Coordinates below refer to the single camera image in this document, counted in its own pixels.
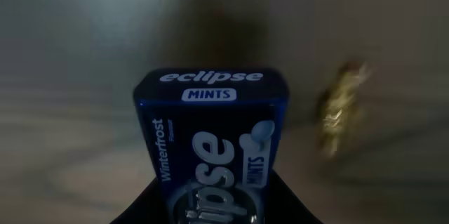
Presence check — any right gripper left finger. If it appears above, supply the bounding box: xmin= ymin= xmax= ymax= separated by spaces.
xmin=109 ymin=176 xmax=166 ymax=224

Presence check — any blue candy pack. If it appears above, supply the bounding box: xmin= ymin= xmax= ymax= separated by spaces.
xmin=132 ymin=67 xmax=290 ymax=224

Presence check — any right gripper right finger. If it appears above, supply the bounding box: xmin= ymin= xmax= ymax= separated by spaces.
xmin=268 ymin=169 xmax=324 ymax=224

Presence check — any gold wrapped candy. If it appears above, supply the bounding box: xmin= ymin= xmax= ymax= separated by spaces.
xmin=316 ymin=61 xmax=372 ymax=161

